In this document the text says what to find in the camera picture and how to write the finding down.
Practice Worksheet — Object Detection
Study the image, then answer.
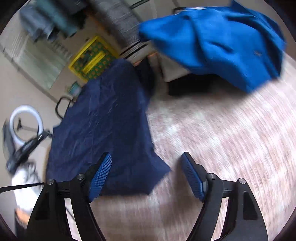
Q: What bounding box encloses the bright blue garment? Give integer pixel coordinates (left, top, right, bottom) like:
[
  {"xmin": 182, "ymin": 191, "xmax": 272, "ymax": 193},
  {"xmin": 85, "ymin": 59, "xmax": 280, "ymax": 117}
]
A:
[{"xmin": 138, "ymin": 0, "xmax": 286, "ymax": 93}]

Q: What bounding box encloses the bed with checked sheet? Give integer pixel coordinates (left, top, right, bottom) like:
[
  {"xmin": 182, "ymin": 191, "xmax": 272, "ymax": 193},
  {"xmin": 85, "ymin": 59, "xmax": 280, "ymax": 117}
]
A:
[{"xmin": 67, "ymin": 52, "xmax": 296, "ymax": 241}]

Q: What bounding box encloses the white ring light on tripod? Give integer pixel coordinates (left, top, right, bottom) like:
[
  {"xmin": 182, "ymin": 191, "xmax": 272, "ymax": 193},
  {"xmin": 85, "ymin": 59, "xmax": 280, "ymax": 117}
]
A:
[{"xmin": 9, "ymin": 105, "xmax": 53, "ymax": 145}]

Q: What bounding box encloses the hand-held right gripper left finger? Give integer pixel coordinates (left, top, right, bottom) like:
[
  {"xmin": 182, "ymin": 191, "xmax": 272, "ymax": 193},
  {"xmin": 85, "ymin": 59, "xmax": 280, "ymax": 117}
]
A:
[{"xmin": 24, "ymin": 152, "xmax": 112, "ymax": 241}]

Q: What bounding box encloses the teal jacket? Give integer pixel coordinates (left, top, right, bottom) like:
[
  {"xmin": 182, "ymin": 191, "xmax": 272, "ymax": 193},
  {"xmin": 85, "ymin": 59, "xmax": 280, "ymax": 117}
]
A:
[{"xmin": 35, "ymin": 0, "xmax": 86, "ymax": 37}]

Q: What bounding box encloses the black cable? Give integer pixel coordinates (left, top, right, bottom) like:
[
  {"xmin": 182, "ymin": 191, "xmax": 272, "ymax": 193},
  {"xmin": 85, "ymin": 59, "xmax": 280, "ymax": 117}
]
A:
[{"xmin": 0, "ymin": 182, "xmax": 46, "ymax": 193}]

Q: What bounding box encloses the yellow and green box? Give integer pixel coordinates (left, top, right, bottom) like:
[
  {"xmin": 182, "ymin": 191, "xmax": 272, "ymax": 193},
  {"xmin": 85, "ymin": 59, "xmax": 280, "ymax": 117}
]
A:
[{"xmin": 69, "ymin": 35, "xmax": 119, "ymax": 82}]

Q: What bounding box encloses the blue denim jacket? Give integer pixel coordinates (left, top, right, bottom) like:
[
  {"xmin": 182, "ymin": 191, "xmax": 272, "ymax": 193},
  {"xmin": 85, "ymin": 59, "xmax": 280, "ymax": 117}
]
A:
[{"xmin": 20, "ymin": 5, "xmax": 58, "ymax": 42}]

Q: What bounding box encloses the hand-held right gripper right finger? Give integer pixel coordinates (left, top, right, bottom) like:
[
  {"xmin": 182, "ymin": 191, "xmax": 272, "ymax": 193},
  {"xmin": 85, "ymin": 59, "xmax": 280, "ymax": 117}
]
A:
[{"xmin": 180, "ymin": 152, "xmax": 270, "ymax": 241}]

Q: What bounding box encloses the navy quilted puffer jacket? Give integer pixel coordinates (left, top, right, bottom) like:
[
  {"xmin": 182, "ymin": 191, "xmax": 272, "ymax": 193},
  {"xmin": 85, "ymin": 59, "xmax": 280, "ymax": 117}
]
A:
[{"xmin": 46, "ymin": 59, "xmax": 172, "ymax": 196}]

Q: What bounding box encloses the green striped white towel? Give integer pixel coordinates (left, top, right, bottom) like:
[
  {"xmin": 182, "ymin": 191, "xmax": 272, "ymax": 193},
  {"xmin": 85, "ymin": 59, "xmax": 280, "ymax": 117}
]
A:
[{"xmin": 0, "ymin": 30, "xmax": 70, "ymax": 91}]

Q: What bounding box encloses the grey plaid coat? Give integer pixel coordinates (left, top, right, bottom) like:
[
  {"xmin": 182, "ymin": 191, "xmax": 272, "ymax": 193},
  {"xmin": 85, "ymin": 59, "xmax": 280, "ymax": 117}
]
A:
[{"xmin": 89, "ymin": 0, "xmax": 144, "ymax": 45}]

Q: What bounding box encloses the black coat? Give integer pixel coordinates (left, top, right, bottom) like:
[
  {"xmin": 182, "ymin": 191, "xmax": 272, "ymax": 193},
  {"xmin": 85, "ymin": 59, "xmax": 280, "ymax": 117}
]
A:
[{"xmin": 69, "ymin": 0, "xmax": 93, "ymax": 14}]

